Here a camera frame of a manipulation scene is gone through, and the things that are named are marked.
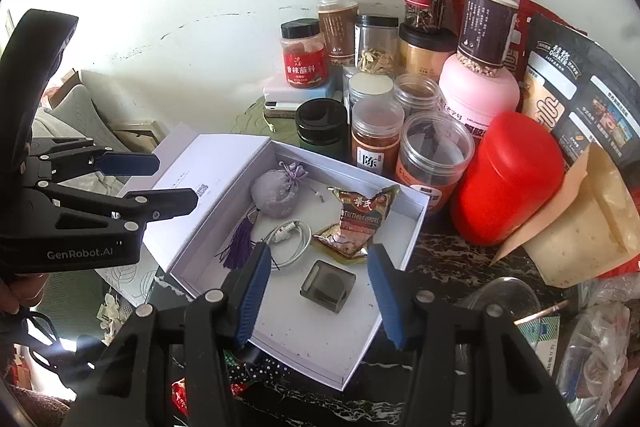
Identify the dark translucent small case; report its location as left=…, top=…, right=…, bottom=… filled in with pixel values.
left=299, top=259, right=357, bottom=314

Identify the small clear jar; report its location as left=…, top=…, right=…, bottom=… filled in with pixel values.
left=393, top=73, right=441, bottom=118

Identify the kraft paper pouch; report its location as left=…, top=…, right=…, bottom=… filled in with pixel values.
left=490, top=142, right=640, bottom=289

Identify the clear grain jar dark label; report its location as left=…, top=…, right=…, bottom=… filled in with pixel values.
left=457, top=0, right=521, bottom=78

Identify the white charging cable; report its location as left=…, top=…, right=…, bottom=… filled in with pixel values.
left=260, top=219, right=313, bottom=268

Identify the brown crinkled snack packet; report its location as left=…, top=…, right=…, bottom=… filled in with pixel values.
left=311, top=184, right=401, bottom=264

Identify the clear jar with orange label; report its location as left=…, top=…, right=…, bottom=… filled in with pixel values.
left=395, top=112, right=476, bottom=215

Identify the person's left hand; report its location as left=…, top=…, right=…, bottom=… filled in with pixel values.
left=0, top=274, right=47, bottom=316

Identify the red canister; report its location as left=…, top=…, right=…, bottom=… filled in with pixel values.
left=450, top=112, right=581, bottom=248

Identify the thin wooden stick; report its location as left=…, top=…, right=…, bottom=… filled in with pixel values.
left=512, top=299, right=571, bottom=325

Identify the lavender sachet pouch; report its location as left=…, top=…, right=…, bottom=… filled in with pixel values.
left=215, top=161, right=321, bottom=272

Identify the drinking glass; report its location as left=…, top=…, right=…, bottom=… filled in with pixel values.
left=452, top=277, right=543, bottom=323

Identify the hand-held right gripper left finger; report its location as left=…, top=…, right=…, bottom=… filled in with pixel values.
left=64, top=242, right=274, bottom=427

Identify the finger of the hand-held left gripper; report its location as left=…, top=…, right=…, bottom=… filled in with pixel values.
left=29, top=182, right=200, bottom=234
left=24, top=137, right=162, bottom=186

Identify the white gift box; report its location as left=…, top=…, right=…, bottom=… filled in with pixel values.
left=94, top=122, right=432, bottom=392

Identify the dark green jar black lid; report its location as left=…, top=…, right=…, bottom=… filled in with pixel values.
left=294, top=98, right=349, bottom=155

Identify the grey leaf-pattern chair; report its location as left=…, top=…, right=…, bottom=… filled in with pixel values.
left=30, top=69, right=171, bottom=358

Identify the black oats pouch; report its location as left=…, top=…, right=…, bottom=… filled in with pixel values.
left=520, top=12, right=640, bottom=168

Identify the clear jar with silver lid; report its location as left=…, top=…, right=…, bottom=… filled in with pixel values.
left=347, top=72, right=396, bottom=110

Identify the beige framed board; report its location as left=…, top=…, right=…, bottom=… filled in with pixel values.
left=107, top=117, right=168, bottom=152

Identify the orange powder jar white label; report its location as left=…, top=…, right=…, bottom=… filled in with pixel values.
left=350, top=98, right=405, bottom=180

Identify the white cloth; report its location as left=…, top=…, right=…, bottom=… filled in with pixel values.
left=31, top=104, right=126, bottom=198

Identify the pink canister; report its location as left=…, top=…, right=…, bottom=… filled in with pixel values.
left=438, top=54, right=521, bottom=142

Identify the blue and white medicine box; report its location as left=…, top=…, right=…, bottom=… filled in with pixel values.
left=517, top=314, right=563, bottom=375

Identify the black-lid jar of dried slices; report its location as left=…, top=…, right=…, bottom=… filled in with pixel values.
left=354, top=15, right=400, bottom=75

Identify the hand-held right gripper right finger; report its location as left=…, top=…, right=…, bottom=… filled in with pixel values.
left=366, top=243, right=577, bottom=427

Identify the green mat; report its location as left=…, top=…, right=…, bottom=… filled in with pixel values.
left=227, top=99, right=301, bottom=138

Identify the clear plastic bag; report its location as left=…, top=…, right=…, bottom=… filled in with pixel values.
left=552, top=277, right=640, bottom=427

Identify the clear jar with brown label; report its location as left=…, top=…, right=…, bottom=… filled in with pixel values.
left=314, top=0, right=360, bottom=68

